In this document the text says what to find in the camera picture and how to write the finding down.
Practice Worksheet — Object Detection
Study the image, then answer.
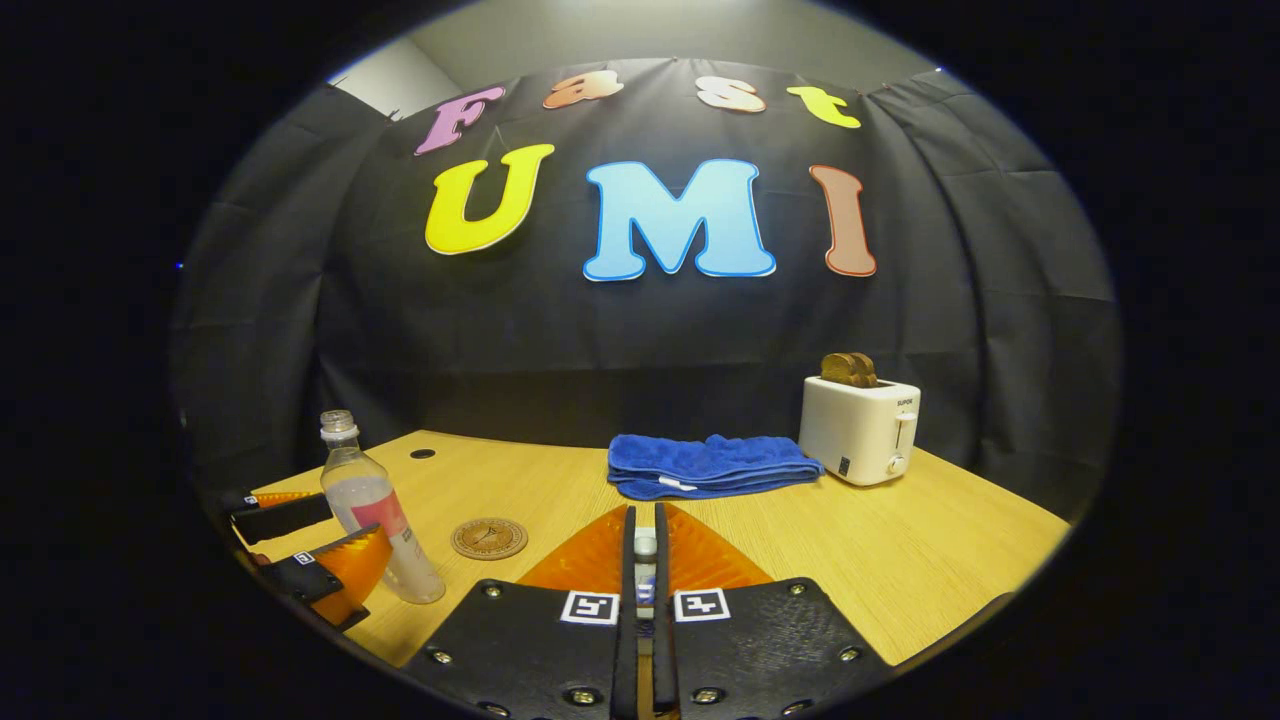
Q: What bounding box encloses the black backdrop cloth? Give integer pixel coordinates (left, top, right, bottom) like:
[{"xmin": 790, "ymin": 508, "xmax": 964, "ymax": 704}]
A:
[{"xmin": 170, "ymin": 55, "xmax": 1121, "ymax": 521}]

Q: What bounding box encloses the brown bread slice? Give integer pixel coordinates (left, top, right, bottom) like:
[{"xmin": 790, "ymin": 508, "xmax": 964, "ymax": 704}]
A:
[{"xmin": 821, "ymin": 352, "xmax": 879, "ymax": 389}]

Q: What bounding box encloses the white toaster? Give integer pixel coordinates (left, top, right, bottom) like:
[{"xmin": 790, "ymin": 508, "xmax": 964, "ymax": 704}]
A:
[{"xmin": 798, "ymin": 375, "xmax": 922, "ymax": 487}]

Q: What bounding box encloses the folded blue towel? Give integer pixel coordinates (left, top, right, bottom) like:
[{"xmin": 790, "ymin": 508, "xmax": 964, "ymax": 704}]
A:
[{"xmin": 607, "ymin": 433, "xmax": 826, "ymax": 501}]

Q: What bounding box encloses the round wooden coaster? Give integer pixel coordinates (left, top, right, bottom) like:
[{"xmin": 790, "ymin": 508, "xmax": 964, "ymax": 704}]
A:
[{"xmin": 450, "ymin": 517, "xmax": 529, "ymax": 561}]

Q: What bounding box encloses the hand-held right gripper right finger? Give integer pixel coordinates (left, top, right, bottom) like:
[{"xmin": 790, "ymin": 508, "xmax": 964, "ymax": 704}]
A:
[{"xmin": 652, "ymin": 503, "xmax": 893, "ymax": 720}]

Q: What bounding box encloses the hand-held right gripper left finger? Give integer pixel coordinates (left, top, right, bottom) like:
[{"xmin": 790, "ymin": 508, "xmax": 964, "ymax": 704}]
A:
[{"xmin": 400, "ymin": 503, "xmax": 639, "ymax": 720}]

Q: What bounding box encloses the clear plastic water bottle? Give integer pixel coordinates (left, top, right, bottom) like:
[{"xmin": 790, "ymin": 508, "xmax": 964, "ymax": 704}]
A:
[{"xmin": 320, "ymin": 410, "xmax": 447, "ymax": 605}]

